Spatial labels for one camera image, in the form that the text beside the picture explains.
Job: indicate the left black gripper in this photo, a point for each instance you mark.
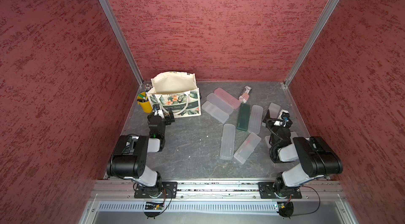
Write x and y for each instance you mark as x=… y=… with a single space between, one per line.
x=167 y=118

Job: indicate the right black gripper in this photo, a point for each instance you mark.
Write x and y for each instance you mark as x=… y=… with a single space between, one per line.
x=271 y=121

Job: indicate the clear ribbed pencil case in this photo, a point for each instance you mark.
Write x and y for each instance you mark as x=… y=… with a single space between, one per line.
x=255 y=121

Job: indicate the green pencil case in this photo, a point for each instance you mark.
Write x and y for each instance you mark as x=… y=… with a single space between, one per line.
x=243 y=117

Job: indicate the floral canvas tote bag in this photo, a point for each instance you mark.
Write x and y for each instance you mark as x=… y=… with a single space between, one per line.
x=177 y=93

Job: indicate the pink pencil case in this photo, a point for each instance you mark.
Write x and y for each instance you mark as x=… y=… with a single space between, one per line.
x=228 y=98

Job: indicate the large white pencil case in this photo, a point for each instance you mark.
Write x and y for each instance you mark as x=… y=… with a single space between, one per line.
x=215 y=112

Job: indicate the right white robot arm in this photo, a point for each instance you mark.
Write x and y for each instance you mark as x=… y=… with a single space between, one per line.
x=316 y=158

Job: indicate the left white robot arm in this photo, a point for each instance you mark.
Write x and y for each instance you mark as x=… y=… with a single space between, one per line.
x=128 y=160

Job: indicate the yellow pen cup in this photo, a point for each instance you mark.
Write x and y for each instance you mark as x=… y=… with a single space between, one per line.
x=143 y=100

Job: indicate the flag pattern can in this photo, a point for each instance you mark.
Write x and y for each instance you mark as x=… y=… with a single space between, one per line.
x=245 y=95

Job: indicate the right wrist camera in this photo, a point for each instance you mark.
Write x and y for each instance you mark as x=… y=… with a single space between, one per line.
x=283 y=116

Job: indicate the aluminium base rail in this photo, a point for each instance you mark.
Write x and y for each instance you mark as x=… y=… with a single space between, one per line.
x=219 y=196

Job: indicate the left corner aluminium post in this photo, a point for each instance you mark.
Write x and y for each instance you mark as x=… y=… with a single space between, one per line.
x=110 y=15

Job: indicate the corner aluminium post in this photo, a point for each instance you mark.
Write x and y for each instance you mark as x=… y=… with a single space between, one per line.
x=321 y=22
x=110 y=15

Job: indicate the right corner aluminium post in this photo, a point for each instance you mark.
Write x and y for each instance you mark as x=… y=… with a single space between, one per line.
x=321 y=22

